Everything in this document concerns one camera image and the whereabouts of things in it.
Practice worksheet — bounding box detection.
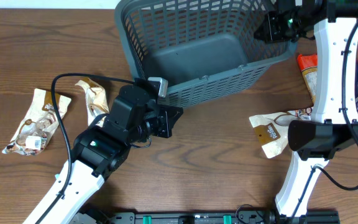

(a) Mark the crumpled beige snack bag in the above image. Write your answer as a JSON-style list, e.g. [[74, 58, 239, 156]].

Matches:
[[75, 78, 109, 126]]

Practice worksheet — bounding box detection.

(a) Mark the orange cracker tube pack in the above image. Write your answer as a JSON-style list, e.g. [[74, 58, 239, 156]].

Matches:
[[297, 54, 318, 103]]

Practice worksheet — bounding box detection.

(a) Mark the flat beige mushroom pouch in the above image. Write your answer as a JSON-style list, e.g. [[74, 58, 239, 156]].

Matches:
[[2, 88, 59, 156]]

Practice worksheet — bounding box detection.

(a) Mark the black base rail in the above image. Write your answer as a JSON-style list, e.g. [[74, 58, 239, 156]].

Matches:
[[70, 204, 340, 224]]

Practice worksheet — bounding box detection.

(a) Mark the beige mushroom pouch brown label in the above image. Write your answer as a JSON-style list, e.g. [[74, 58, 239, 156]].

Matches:
[[249, 107, 313, 159]]

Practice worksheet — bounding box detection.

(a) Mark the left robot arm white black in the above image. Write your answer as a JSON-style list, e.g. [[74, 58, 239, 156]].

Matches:
[[25, 85, 183, 223]]

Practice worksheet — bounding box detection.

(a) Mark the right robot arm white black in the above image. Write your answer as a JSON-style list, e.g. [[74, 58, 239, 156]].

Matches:
[[254, 0, 358, 223]]

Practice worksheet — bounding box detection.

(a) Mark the grey plastic lattice basket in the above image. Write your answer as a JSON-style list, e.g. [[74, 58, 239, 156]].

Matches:
[[114, 0, 296, 108]]

